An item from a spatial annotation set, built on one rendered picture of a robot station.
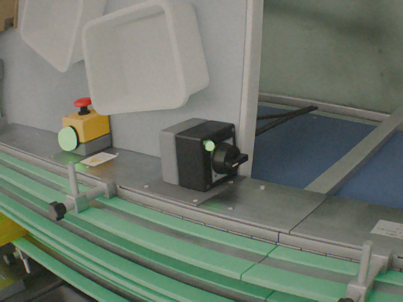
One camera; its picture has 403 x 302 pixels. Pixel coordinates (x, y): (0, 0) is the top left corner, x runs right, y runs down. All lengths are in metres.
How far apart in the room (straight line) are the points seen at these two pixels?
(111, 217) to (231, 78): 0.26
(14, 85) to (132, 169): 0.56
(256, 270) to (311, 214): 0.13
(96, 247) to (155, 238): 0.17
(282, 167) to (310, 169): 0.05
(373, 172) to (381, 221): 0.22
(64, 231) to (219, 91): 0.35
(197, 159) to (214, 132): 0.04
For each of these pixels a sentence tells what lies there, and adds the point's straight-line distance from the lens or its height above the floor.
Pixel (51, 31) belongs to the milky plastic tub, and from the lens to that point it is 1.11.
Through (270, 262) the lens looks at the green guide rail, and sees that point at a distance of 0.61.
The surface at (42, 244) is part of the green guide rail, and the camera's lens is 1.08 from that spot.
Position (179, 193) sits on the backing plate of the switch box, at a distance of 0.76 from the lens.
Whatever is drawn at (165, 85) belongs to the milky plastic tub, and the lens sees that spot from 0.86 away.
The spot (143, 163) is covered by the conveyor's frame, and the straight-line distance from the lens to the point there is 0.89.
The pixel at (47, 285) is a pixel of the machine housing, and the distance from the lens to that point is 1.14.
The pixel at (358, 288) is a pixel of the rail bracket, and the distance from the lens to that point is 0.51.
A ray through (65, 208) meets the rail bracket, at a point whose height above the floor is 0.99.
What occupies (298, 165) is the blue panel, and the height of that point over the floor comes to 0.63.
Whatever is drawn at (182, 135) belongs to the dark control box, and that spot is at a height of 0.83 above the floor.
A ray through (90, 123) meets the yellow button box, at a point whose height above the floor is 0.80.
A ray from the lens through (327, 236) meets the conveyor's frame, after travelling 0.62.
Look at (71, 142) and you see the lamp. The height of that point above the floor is 0.84.
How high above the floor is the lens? 1.36
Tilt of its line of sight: 46 degrees down
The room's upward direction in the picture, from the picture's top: 115 degrees counter-clockwise
